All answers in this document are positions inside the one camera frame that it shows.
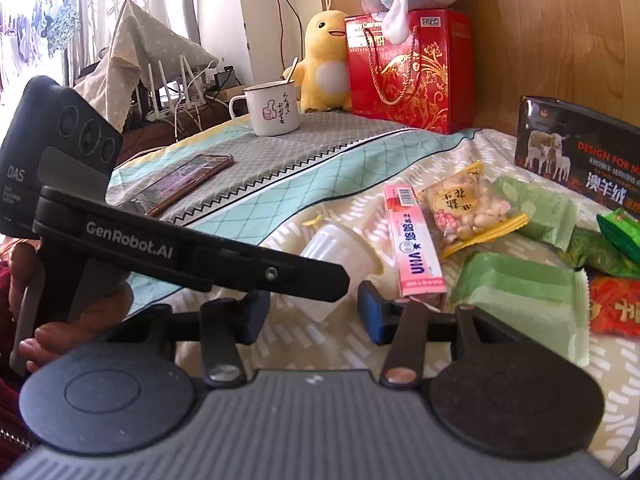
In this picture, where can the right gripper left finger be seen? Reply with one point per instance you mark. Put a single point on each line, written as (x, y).
(225, 323)

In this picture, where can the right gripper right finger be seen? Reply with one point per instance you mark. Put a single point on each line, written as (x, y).
(405, 326)

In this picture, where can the pink candy box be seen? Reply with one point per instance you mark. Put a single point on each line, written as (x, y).
(417, 263)

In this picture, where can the white jelly cup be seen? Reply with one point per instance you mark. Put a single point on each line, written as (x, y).
(336, 243)

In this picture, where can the peanut snack bag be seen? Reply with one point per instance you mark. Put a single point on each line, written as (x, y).
(466, 209)

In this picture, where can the pale green pastry pack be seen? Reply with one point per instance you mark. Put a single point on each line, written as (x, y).
(548, 304)
(552, 216)

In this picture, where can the dark green pea snack bag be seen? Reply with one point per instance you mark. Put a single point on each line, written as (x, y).
(593, 250)

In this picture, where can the red spicy snack packet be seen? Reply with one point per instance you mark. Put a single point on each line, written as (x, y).
(615, 306)

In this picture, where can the bright green snack pack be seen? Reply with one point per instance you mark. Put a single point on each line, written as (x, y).
(623, 231)

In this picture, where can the person's left hand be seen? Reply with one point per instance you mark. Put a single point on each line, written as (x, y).
(55, 339)

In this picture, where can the smartphone with brown case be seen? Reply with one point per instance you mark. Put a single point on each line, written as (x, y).
(167, 190)

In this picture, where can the patterned bed sheet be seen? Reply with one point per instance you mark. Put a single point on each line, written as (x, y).
(329, 178)

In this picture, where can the white wifi router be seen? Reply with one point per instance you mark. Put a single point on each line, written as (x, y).
(163, 96)

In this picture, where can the grey dotted cloth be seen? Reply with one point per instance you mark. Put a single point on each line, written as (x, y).
(143, 51)

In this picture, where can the white enamel mug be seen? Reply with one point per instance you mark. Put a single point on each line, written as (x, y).
(272, 108)

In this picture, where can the red biscuit gift box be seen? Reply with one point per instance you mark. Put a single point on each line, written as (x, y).
(427, 82)

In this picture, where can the black open storage box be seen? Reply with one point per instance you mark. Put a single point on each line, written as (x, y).
(588, 152)

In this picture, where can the yellow duck plush toy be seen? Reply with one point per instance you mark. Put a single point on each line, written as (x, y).
(322, 76)

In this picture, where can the metal spoon in mug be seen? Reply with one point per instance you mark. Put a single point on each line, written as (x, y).
(291, 71)

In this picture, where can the wooden headboard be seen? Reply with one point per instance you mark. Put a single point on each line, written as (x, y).
(584, 52)

